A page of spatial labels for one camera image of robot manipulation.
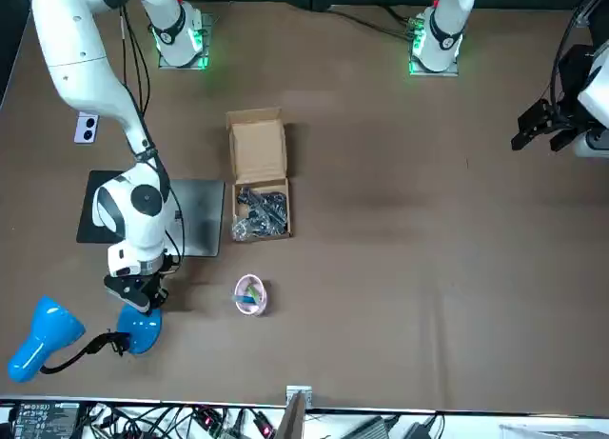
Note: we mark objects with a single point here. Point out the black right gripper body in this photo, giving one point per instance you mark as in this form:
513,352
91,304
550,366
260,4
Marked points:
145,281

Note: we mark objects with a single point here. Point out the black mouse pad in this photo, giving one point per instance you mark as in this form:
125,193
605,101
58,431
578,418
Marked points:
85,220

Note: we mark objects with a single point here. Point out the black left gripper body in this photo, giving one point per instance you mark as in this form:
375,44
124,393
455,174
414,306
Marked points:
573,77

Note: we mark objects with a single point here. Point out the open cardboard box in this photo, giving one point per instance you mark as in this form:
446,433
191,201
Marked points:
257,144

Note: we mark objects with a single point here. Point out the black labelled power adapter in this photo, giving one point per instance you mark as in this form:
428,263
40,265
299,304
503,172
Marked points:
43,417

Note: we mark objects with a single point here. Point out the silver aluminium post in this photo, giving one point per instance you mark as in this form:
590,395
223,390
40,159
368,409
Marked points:
297,410

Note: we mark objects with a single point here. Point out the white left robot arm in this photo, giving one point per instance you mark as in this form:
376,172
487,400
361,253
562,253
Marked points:
442,29

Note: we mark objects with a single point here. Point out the blue pen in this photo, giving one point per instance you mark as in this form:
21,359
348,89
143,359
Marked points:
243,298

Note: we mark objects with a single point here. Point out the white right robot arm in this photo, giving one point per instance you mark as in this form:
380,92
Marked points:
71,53

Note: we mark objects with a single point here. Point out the bag of black parts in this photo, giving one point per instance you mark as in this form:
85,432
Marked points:
261,215

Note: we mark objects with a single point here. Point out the blue desk lamp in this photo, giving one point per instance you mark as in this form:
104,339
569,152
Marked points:
43,334

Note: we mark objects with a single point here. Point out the green pen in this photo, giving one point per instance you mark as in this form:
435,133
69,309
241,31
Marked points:
255,293

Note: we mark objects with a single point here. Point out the silver laptop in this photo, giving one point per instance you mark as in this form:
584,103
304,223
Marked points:
204,215

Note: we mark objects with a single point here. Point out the clear plastic cup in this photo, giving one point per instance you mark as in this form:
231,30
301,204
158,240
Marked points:
249,310

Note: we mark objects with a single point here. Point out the black meter with red display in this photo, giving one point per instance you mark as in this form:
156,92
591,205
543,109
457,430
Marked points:
208,418

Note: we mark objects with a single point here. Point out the silver aluminium frame profile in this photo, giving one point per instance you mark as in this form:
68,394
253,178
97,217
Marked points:
586,5

